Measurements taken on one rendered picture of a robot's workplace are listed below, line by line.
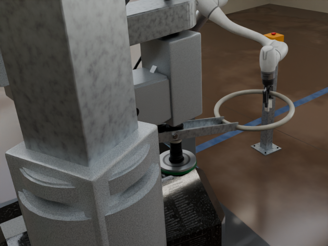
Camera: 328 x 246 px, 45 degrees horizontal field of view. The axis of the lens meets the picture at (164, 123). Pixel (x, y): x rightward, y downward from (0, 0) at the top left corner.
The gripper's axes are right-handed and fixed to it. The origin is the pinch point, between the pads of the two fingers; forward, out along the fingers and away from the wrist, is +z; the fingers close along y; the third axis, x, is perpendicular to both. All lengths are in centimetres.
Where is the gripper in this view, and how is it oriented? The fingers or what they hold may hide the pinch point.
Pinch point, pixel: (268, 105)
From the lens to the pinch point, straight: 278.7
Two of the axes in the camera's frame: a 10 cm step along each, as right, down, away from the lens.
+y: -5.6, 4.8, -6.7
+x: 8.2, 1.9, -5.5
